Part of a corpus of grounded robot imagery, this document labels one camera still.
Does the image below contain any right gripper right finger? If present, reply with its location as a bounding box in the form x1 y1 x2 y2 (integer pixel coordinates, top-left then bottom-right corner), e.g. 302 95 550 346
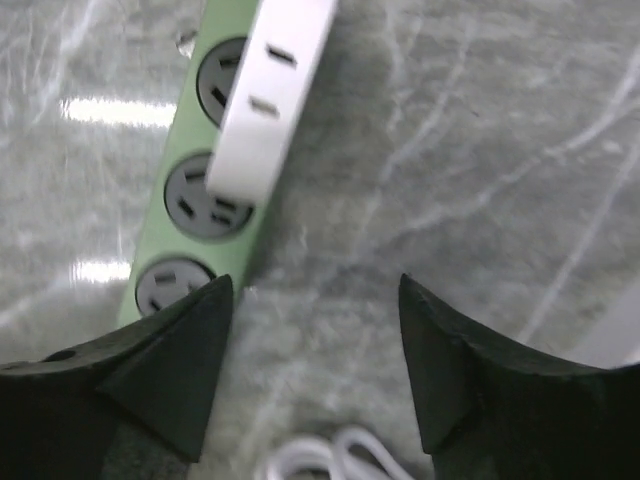
398 275 639 479

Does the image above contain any white coiled cable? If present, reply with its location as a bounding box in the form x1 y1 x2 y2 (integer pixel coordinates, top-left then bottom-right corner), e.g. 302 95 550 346
264 424 416 480

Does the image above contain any white square charger plug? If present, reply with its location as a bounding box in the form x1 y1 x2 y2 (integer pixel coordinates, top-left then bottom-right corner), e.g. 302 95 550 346
205 0 338 206

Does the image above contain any white USB power strip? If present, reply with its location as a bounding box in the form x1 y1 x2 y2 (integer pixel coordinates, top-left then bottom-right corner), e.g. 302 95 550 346
571 281 639 368

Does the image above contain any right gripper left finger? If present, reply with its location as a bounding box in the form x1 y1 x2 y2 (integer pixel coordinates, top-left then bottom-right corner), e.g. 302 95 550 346
1 275 234 479

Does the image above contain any green power strip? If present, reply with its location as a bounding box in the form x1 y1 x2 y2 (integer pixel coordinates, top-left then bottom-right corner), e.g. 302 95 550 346
117 1 266 326

